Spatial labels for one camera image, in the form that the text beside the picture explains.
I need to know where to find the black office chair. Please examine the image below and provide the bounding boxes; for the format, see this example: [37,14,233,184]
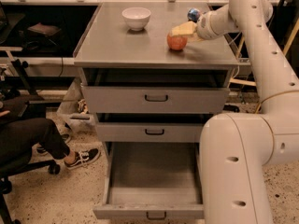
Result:
[0,149,62,224]

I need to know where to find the grey middle drawer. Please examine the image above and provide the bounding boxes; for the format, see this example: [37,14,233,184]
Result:
[95,113,212,143]

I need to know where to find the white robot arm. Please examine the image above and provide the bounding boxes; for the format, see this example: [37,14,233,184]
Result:
[170,0,299,224]

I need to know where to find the grey drawer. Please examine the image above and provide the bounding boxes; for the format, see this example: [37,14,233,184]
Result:
[82,68,229,114]
[93,143,204,221]
[95,113,212,143]

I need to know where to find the white ceramic bowl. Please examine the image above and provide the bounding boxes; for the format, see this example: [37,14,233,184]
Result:
[122,7,151,31]

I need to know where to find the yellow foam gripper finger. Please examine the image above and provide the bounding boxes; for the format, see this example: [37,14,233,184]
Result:
[188,34,203,42]
[170,21,197,36]

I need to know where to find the black white sneaker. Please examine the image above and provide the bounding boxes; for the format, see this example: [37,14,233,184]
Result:
[64,148,101,170]

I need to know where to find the grey top drawer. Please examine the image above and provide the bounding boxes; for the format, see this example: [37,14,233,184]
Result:
[82,68,229,114]

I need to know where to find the seated person dark trousers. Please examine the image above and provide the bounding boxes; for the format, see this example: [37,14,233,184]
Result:
[0,95,72,170]

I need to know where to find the grey bottom drawer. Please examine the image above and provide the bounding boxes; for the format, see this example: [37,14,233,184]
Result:
[93,143,204,221]

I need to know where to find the red apple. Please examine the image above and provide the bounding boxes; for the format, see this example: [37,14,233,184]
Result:
[167,34,188,51]

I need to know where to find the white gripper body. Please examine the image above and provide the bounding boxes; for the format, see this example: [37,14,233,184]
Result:
[196,11,222,40]

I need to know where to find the grey metal drawer cabinet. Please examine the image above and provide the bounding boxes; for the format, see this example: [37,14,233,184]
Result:
[73,2,240,159]

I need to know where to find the black floor clamp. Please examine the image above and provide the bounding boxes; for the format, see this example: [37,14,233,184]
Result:
[223,105,240,113]

